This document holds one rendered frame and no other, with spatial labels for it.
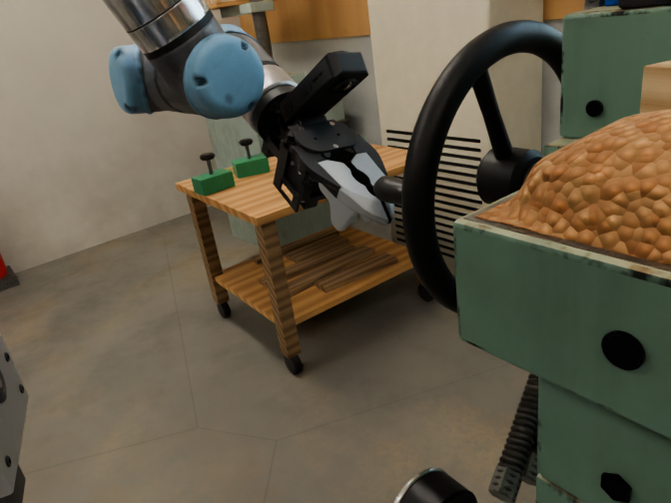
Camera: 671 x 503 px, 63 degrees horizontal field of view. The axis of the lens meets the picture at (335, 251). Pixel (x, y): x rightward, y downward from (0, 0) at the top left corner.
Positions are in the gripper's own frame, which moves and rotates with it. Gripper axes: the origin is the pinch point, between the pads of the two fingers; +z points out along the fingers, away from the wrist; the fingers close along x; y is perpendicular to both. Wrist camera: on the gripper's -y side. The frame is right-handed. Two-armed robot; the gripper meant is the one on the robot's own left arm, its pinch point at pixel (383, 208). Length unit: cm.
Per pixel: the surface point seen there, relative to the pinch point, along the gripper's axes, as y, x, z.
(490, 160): -5.6, -9.5, 2.6
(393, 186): -3.5, 0.8, 0.8
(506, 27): -16.8, -8.7, -1.8
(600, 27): -21.5, -5.5, 7.4
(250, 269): 114, -44, -82
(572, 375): -17.3, 16.3, 24.4
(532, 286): -19.2, 16.6, 21.3
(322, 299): 94, -49, -48
